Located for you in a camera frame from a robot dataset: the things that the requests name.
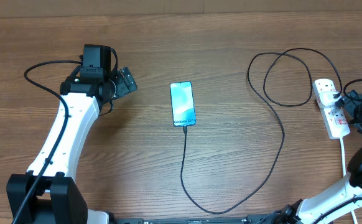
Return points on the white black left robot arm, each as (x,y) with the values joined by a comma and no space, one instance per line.
(47,192)

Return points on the white charger plug adapter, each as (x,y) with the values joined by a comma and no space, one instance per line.
(327,99)

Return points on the white power strip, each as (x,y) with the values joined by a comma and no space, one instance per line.
(334,118)

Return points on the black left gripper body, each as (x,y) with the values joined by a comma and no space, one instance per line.
(121,86)

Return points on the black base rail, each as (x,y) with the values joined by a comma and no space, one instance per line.
(250,219)

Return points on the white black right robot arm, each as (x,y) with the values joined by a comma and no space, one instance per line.
(341,198)

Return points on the blue Galaxy smartphone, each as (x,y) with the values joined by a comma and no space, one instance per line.
(183,108)

